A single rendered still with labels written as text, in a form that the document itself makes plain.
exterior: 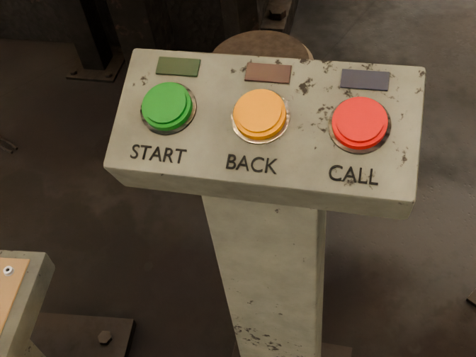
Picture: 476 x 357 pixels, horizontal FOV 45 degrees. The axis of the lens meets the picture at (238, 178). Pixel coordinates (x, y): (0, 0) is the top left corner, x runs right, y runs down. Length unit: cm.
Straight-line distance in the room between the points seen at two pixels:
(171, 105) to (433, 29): 116
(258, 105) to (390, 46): 107
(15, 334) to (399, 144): 51
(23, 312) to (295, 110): 45
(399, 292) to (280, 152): 65
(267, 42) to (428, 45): 89
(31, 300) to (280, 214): 40
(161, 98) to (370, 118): 16
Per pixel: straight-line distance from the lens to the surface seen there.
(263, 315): 65
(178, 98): 45
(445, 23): 158
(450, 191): 118
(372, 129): 42
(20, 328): 76
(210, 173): 43
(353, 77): 45
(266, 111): 43
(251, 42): 64
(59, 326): 106
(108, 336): 101
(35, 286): 77
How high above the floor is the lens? 91
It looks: 50 degrees down
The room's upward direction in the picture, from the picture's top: 9 degrees counter-clockwise
